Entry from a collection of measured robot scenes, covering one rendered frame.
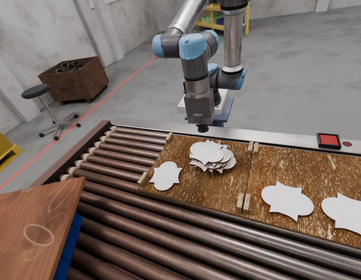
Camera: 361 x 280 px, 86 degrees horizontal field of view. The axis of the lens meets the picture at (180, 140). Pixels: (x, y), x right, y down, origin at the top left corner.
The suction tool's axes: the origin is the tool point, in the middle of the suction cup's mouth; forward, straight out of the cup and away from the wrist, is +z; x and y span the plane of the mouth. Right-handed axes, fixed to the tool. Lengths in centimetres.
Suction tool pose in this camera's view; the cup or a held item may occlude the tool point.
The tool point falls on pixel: (202, 129)
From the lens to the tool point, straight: 73.0
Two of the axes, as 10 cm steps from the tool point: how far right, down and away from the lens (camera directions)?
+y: 9.3, 0.7, -3.5
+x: 3.1, -6.6, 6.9
